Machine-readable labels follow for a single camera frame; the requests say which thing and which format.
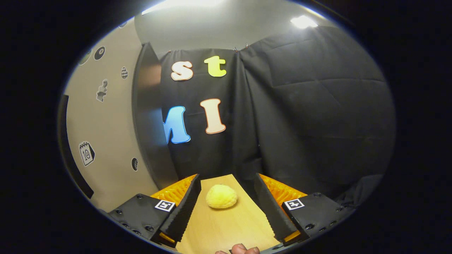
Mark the yellow fuzzy ball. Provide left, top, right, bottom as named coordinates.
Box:
left=206, top=184, right=238, bottom=209

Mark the light grey cabinet door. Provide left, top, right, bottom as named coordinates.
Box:
left=63, top=18, right=160, bottom=213

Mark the black backdrop cloth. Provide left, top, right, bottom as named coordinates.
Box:
left=159, top=25, right=397, bottom=209

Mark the dark grey cabinet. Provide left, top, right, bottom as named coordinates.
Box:
left=132, top=42, right=179, bottom=190

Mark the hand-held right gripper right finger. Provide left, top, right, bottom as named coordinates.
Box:
left=254, top=173, right=353, bottom=247

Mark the large ceiling light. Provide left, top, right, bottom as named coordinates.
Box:
left=141, top=0, right=226, bottom=15

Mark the small ceiling light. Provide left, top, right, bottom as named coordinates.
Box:
left=290, top=15, right=319, bottom=29

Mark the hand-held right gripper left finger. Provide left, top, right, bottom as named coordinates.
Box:
left=108, top=174, right=202, bottom=247

